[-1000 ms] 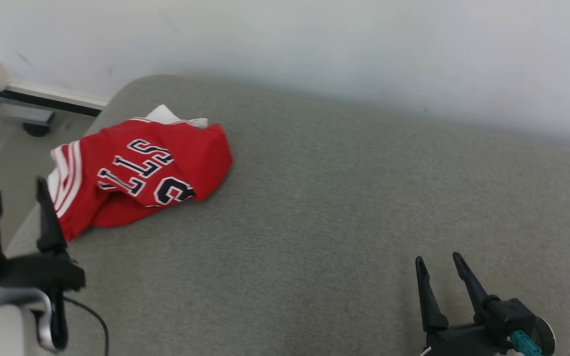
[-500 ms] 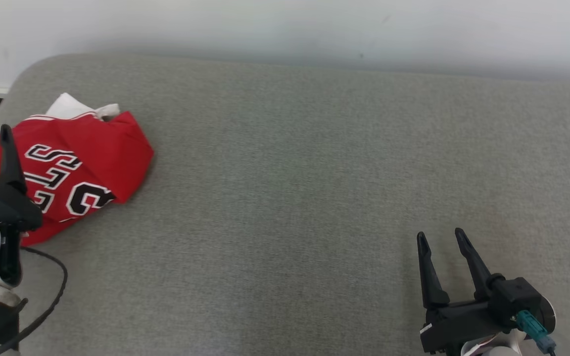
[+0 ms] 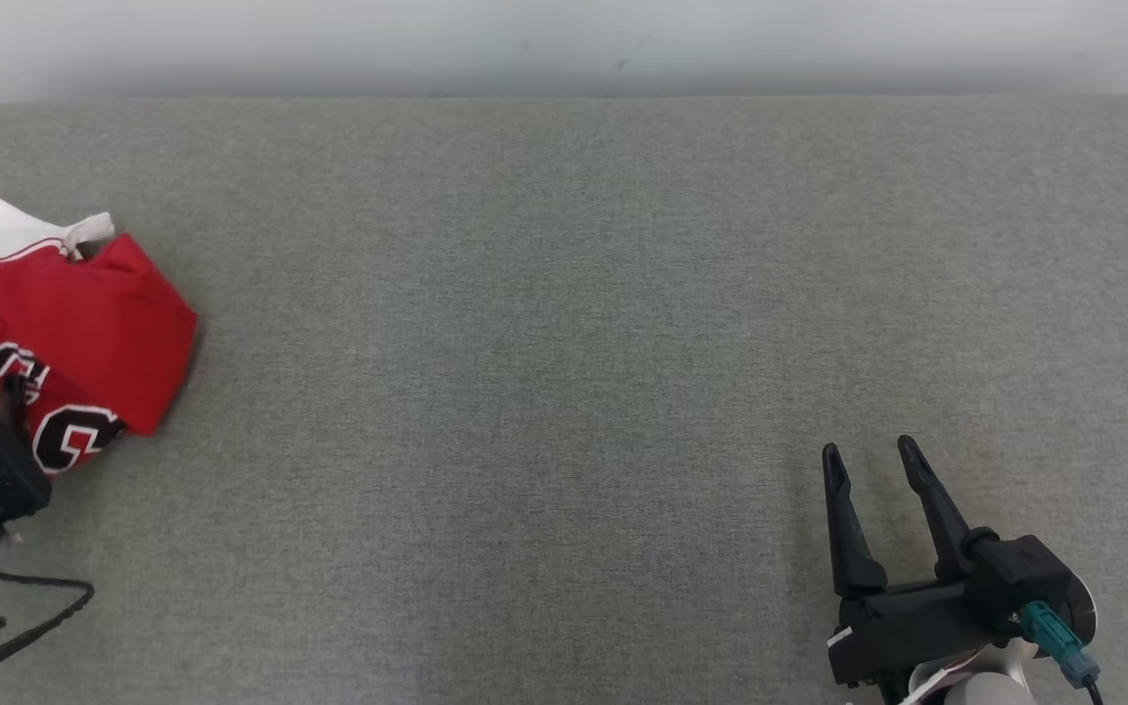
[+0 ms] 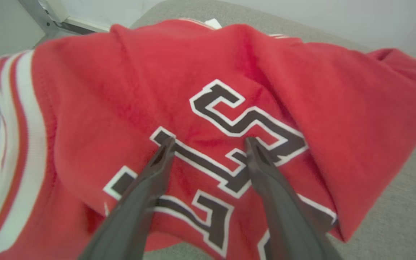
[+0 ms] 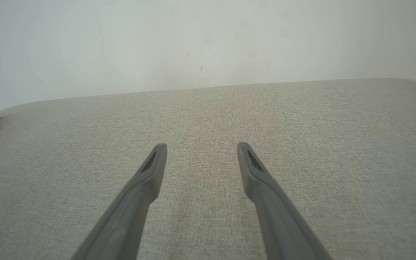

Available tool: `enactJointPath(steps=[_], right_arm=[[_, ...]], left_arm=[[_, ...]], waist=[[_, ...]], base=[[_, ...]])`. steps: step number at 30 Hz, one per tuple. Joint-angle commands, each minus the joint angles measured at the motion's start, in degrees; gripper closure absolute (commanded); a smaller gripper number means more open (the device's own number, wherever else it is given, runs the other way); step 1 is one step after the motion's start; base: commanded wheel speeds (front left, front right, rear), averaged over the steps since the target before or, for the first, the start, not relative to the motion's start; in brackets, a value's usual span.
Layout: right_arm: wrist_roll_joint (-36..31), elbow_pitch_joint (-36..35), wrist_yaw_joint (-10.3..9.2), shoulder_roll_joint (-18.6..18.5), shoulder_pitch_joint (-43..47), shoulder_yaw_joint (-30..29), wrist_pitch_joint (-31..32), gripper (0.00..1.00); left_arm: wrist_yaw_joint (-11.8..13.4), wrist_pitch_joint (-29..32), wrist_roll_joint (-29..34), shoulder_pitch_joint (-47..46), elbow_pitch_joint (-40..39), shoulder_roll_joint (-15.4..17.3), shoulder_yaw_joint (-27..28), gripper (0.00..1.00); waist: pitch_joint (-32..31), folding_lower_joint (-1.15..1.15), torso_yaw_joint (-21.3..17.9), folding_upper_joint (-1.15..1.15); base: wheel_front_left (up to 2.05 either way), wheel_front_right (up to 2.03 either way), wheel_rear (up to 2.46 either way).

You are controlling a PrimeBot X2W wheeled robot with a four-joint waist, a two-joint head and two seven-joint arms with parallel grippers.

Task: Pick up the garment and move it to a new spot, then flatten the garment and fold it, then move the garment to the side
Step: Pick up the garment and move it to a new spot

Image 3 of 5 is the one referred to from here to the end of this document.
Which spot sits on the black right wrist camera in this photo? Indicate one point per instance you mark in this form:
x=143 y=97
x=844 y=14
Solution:
x=1019 y=578

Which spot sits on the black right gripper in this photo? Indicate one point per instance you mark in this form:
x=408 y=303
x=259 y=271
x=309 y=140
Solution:
x=907 y=622

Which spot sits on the red number 23 basketball jersey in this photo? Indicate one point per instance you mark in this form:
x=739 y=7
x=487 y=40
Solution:
x=84 y=313

